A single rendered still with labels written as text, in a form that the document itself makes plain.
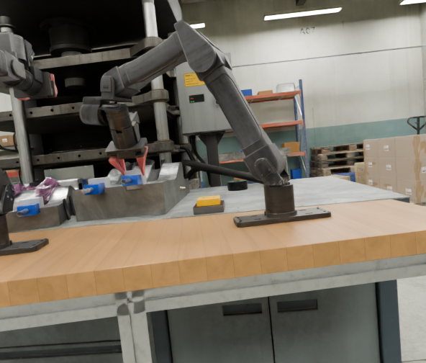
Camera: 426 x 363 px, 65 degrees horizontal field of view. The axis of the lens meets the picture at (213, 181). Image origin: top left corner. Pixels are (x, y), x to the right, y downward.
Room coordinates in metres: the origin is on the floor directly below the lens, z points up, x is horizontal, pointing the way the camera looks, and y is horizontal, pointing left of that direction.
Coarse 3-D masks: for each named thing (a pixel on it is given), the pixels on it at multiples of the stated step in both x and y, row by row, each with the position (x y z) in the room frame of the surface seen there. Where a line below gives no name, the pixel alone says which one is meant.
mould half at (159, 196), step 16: (112, 176) 1.20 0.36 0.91; (160, 176) 1.16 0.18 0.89; (176, 176) 1.15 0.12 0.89; (80, 192) 0.94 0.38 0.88; (112, 192) 0.94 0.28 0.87; (128, 192) 0.93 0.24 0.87; (144, 192) 0.93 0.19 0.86; (160, 192) 0.93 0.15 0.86; (176, 192) 1.12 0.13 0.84; (80, 208) 0.94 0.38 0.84; (96, 208) 0.94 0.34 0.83; (112, 208) 0.94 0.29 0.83; (128, 208) 0.93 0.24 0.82; (144, 208) 0.93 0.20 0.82; (160, 208) 0.93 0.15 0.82
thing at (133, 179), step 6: (126, 174) 0.94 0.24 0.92; (132, 174) 0.94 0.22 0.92; (138, 174) 0.92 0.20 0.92; (126, 180) 0.85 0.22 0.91; (132, 180) 0.90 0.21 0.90; (138, 180) 0.91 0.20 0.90; (144, 180) 0.95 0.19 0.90; (126, 186) 0.94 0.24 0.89; (132, 186) 0.94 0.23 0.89; (138, 186) 0.94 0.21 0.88
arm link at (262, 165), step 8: (264, 160) 0.67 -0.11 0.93; (256, 168) 0.68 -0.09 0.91; (264, 168) 0.67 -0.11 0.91; (272, 168) 0.67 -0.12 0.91; (264, 176) 0.67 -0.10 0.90; (272, 176) 0.67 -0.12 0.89; (280, 176) 0.67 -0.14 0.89; (288, 176) 0.73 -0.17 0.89; (264, 184) 0.68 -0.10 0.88; (272, 184) 0.67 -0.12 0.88
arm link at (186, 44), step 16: (176, 32) 0.74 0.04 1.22; (192, 32) 0.73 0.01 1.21; (160, 48) 0.78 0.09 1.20; (176, 48) 0.76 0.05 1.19; (192, 48) 0.73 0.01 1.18; (208, 48) 0.71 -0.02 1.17; (128, 64) 0.82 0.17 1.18; (144, 64) 0.80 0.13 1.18; (160, 64) 0.79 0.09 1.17; (176, 64) 0.80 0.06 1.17; (192, 64) 0.73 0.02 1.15; (208, 64) 0.71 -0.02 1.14; (128, 80) 0.81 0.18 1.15; (144, 80) 0.82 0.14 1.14; (128, 96) 0.87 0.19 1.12
